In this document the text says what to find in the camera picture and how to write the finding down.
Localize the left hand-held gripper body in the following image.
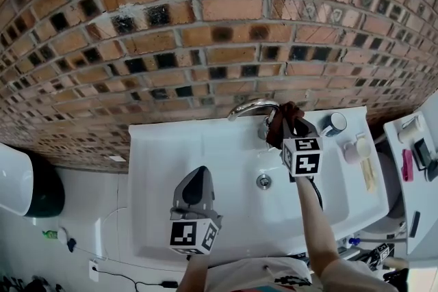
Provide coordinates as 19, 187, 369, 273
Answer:
169, 165, 223, 256

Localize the person's left forearm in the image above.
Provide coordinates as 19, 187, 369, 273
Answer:
177, 252, 209, 292

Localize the white ceramic sink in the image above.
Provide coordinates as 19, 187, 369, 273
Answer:
128, 105, 389, 267

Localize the black box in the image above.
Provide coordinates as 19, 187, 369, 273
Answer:
412, 138, 433, 170

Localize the white curved toilet bowl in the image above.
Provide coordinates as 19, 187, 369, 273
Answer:
0, 143, 34, 216

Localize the person's beige shirt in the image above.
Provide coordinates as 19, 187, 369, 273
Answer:
205, 256, 391, 292

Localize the navy blue mug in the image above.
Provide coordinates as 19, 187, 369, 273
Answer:
320, 111, 348, 137

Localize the cream cup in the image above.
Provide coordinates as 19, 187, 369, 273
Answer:
354, 133, 372, 159

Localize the light wooden comb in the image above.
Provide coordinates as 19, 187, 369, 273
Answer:
359, 159, 378, 194

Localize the pink item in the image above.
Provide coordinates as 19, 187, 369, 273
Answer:
402, 149, 414, 182

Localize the black round bin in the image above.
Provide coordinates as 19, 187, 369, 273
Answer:
23, 160, 66, 218

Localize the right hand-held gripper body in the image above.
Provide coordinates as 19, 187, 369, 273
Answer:
281, 116, 324, 184

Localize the white side shelf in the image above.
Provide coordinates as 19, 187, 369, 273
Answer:
383, 102, 438, 256

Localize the white power socket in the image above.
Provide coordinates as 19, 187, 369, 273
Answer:
88, 259, 100, 282

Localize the person's right forearm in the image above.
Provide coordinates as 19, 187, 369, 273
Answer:
294, 176, 343, 280

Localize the dark red cloth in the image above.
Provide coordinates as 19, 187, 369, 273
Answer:
266, 101, 305, 150

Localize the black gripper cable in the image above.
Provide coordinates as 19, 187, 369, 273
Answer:
309, 177, 324, 211

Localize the black power cable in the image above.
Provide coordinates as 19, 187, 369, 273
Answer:
97, 268, 179, 291

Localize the chrome faucet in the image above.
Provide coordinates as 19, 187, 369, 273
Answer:
227, 98, 281, 142

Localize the white paper roll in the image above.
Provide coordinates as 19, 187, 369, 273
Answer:
396, 116, 424, 144

